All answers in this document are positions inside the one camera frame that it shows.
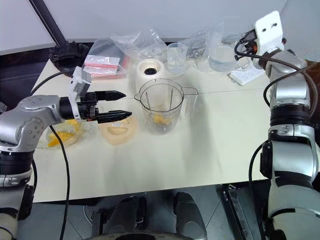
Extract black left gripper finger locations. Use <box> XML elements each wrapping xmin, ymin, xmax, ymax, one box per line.
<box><xmin>96</xmin><ymin>90</ymin><xmax>127</xmax><ymax>102</ymax></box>
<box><xmin>97</xmin><ymin>109</ymin><xmax>133</xmax><ymax>125</ymax></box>

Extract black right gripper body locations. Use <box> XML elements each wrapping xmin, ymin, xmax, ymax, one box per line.
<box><xmin>240</xmin><ymin>29</ymin><xmax>260</xmax><ymax>54</ymax></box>

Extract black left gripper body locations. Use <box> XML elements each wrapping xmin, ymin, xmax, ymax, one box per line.
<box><xmin>77</xmin><ymin>91</ymin><xmax>101</xmax><ymax>123</ymax></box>

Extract cream blender lid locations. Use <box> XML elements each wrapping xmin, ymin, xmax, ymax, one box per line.
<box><xmin>99</xmin><ymin>115</ymin><xmax>139</xmax><ymax>146</ymax></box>

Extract cream blender base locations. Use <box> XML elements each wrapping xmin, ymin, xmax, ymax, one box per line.
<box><xmin>135</xmin><ymin>59</ymin><xmax>168</xmax><ymax>89</ymax></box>

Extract orange segments in jar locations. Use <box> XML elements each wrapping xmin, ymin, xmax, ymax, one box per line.
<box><xmin>151</xmin><ymin>112</ymin><xmax>174</xmax><ymax>126</ymax></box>

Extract transparent blender jar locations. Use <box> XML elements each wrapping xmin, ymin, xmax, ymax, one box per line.
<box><xmin>133</xmin><ymin>77</ymin><xmax>199</xmax><ymax>136</ymax></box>

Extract black round stand base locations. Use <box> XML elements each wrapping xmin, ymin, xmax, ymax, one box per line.
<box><xmin>49</xmin><ymin>40</ymin><xmax>90</xmax><ymax>73</ymax></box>

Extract orange segment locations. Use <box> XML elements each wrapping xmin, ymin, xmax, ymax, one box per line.
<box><xmin>55</xmin><ymin>131</ymin><xmax>76</xmax><ymax>142</ymax></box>
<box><xmin>65</xmin><ymin>119</ymin><xmax>81</xmax><ymax>131</ymax></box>
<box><xmin>46</xmin><ymin>138</ymin><xmax>61</xmax><ymax>149</ymax></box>

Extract large transparent water pitcher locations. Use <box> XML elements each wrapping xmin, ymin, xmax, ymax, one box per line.
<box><xmin>207</xmin><ymin>24</ymin><xmax>241</xmax><ymax>73</ymax></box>

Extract red white packet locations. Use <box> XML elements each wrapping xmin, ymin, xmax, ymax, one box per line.
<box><xmin>83</xmin><ymin>55</ymin><xmax>121</xmax><ymax>79</ymax></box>

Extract white power strip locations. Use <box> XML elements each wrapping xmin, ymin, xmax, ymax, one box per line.
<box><xmin>228</xmin><ymin>66</ymin><xmax>266</xmax><ymax>87</ymax></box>

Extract bag of yellow fruit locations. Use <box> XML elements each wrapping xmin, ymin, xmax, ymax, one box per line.
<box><xmin>36</xmin><ymin>118</ymin><xmax>87</xmax><ymax>151</ymax></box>

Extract crumpled clear plastic bag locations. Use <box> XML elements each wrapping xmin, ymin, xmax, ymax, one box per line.
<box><xmin>185</xmin><ymin>26</ymin><xmax>226</xmax><ymax>62</ymax></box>

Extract small transparent measuring cup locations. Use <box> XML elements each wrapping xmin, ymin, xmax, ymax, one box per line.
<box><xmin>166</xmin><ymin>42</ymin><xmax>187</xmax><ymax>74</ymax></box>

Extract black stand pole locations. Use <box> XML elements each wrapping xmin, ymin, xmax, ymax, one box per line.
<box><xmin>28</xmin><ymin>0</ymin><xmax>68</xmax><ymax>49</ymax></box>

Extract black metal bar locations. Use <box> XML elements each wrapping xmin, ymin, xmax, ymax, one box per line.
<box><xmin>220</xmin><ymin>183</ymin><xmax>254</xmax><ymax>240</ymax></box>

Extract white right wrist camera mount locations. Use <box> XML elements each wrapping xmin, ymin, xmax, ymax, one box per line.
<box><xmin>254</xmin><ymin>10</ymin><xmax>286</xmax><ymax>53</ymax></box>

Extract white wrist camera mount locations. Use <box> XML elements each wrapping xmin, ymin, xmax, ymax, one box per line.
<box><xmin>254</xmin><ymin>10</ymin><xmax>286</xmax><ymax>53</ymax></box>
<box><xmin>68</xmin><ymin>66</ymin><xmax>92</xmax><ymax>123</ymax></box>

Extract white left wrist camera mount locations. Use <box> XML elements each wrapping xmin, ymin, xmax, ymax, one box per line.
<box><xmin>68</xmin><ymin>66</ymin><xmax>92</xmax><ymax>123</ymax></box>

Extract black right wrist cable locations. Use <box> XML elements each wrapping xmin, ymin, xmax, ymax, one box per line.
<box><xmin>234</xmin><ymin>37</ymin><xmax>320</xmax><ymax>118</ymax></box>

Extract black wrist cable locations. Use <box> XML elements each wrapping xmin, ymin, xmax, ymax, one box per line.
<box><xmin>234</xmin><ymin>37</ymin><xmax>320</xmax><ymax>118</ymax></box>
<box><xmin>30</xmin><ymin>69</ymin><xmax>74</xmax><ymax>93</ymax></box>

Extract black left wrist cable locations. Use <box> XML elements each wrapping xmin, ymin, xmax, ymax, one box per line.
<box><xmin>30</xmin><ymin>69</ymin><xmax>74</xmax><ymax>93</ymax></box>

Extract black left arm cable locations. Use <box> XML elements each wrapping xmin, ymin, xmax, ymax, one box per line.
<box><xmin>48</xmin><ymin>124</ymin><xmax>71</xmax><ymax>240</ymax></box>

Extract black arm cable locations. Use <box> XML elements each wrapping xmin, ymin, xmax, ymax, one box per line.
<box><xmin>48</xmin><ymin>124</ymin><xmax>71</xmax><ymax>240</ymax></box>
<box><xmin>248</xmin><ymin>142</ymin><xmax>268</xmax><ymax>221</ymax></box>

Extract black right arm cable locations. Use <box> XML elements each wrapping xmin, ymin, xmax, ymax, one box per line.
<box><xmin>248</xmin><ymin>142</ymin><xmax>268</xmax><ymax>221</ymax></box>

